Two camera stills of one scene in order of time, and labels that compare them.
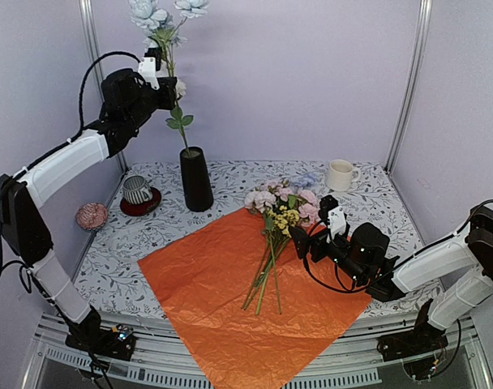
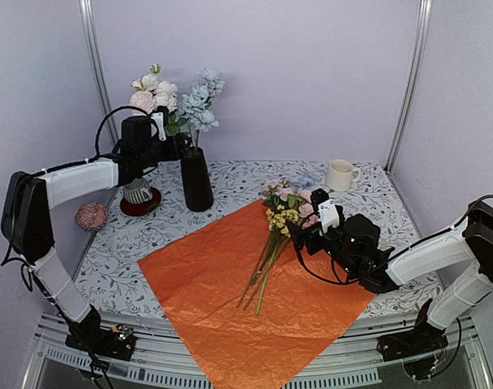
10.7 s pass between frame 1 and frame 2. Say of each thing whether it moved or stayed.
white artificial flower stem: moved
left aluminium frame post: stayed
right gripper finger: stayed
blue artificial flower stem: moved
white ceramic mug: stayed
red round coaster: stayed
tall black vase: stayed
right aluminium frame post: stayed
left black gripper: moved
